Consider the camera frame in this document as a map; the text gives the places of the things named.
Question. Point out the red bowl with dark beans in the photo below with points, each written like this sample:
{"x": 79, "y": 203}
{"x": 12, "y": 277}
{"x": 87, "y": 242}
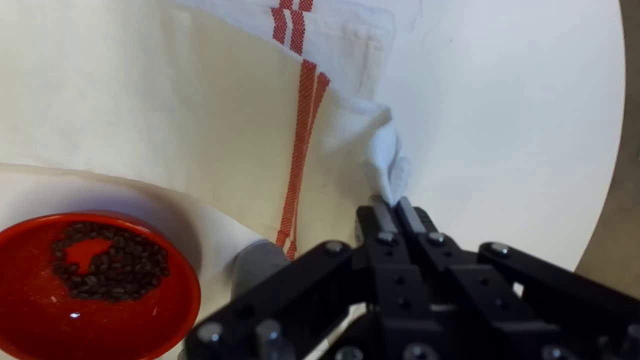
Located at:
{"x": 41, "y": 312}

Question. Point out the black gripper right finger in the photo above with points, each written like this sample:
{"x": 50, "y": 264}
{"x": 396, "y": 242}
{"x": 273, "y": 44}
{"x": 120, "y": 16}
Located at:
{"x": 506, "y": 301}

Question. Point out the white towel with red stripes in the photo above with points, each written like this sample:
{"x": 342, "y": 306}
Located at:
{"x": 200, "y": 101}

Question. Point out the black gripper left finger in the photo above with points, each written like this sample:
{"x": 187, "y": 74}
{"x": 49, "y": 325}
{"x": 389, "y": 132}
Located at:
{"x": 332, "y": 292}

